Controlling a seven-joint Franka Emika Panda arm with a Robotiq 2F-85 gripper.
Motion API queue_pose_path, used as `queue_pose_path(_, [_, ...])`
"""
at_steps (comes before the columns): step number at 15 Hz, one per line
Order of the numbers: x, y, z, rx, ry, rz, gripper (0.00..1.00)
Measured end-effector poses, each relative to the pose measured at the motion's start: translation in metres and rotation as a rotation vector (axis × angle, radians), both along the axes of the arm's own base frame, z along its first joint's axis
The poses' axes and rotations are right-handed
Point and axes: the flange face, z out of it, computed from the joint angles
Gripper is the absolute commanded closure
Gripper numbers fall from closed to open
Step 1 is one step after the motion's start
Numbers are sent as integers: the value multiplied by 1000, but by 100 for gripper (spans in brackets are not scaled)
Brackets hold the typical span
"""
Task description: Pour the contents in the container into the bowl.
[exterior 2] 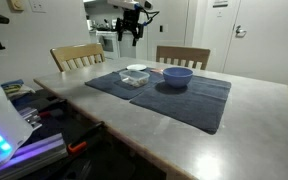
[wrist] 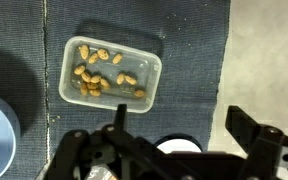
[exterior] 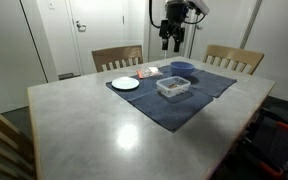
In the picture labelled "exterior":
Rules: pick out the white bifold closet door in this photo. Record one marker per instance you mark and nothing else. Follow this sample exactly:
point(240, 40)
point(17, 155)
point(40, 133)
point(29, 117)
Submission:
point(155, 43)

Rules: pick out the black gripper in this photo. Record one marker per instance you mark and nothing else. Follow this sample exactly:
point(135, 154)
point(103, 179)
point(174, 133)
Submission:
point(176, 13)

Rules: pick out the round door knob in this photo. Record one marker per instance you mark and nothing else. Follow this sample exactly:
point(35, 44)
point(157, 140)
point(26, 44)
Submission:
point(199, 27)

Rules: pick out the blue bowl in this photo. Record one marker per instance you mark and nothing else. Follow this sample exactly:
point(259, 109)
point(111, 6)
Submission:
point(182, 70)

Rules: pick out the brown wooden slat chair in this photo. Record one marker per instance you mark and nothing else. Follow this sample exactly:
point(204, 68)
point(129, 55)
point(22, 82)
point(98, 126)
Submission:
point(117, 53)

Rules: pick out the dark blue cloth mat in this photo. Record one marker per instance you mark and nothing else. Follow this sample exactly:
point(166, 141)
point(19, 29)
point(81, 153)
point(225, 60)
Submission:
point(210, 83)
point(170, 113)

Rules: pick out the orange clear snack packet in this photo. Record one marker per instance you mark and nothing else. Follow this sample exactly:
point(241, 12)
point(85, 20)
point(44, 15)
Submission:
point(149, 72)

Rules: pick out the white round plate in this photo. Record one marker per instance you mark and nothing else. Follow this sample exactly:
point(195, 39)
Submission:
point(125, 83)

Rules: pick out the dark baseboard vent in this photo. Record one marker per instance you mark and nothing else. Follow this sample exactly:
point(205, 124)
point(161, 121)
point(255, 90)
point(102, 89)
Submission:
point(69, 76)

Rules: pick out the black robot stand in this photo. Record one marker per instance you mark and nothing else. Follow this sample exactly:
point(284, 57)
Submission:
point(277, 146)

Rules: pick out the white door with knob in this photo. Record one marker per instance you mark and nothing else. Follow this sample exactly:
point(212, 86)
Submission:
point(224, 30)

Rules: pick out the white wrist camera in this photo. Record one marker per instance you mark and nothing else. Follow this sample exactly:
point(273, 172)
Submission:
point(199, 6)

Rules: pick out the small white light switch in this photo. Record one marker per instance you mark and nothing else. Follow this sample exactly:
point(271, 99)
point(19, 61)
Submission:
point(51, 4)

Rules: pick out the pale wooden slat chair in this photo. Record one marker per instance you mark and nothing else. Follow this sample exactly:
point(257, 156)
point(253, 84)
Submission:
point(4, 133)
point(234, 53)

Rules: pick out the clear plastic food container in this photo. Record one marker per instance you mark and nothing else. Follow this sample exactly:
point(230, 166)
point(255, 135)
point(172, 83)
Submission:
point(184, 87)

